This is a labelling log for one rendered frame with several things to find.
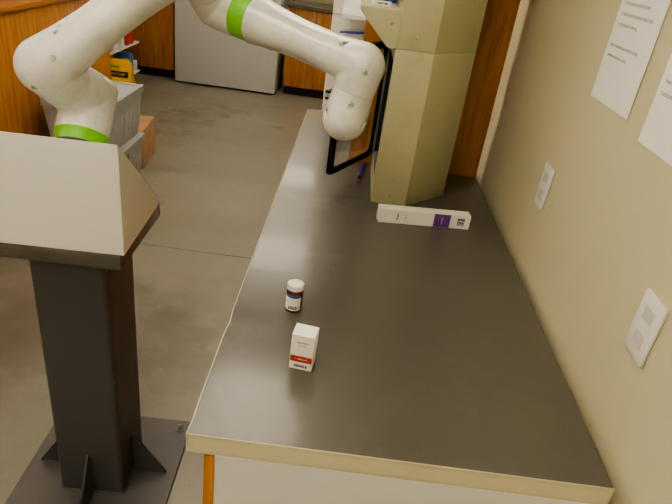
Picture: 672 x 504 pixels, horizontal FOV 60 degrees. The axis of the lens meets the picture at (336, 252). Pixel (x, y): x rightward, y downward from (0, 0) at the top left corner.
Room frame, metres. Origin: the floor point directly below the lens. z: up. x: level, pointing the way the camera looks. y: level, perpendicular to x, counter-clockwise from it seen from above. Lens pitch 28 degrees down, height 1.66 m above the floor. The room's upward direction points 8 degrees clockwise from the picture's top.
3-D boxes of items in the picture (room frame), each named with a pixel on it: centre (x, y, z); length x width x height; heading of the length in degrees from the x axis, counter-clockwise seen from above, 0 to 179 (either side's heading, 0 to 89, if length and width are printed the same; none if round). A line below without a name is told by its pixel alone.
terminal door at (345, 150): (1.88, 0.00, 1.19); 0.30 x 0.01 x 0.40; 153
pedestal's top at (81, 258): (1.32, 0.67, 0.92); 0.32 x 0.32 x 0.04; 2
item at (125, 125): (3.50, 1.61, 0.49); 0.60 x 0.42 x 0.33; 1
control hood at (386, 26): (1.86, -0.03, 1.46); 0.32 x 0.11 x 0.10; 1
